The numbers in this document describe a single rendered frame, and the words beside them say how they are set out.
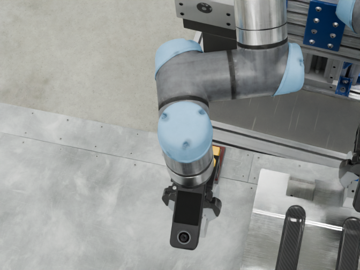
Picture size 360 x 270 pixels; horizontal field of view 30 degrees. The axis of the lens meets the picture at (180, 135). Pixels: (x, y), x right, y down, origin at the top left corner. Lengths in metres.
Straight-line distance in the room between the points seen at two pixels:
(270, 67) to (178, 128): 0.17
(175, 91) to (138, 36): 1.61
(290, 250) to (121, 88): 1.31
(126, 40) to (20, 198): 1.21
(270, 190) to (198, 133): 0.44
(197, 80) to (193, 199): 0.21
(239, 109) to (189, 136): 1.25
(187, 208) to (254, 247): 0.25
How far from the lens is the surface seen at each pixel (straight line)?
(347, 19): 1.10
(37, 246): 1.44
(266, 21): 0.97
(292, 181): 1.36
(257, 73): 0.99
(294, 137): 2.12
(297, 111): 2.16
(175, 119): 0.93
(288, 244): 1.31
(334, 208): 1.33
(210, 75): 0.98
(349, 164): 1.19
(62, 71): 2.55
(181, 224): 1.09
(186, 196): 1.08
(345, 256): 1.31
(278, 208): 1.32
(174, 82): 0.98
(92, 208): 1.44
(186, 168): 0.98
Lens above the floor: 2.13
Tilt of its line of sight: 65 degrees down
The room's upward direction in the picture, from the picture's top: 10 degrees counter-clockwise
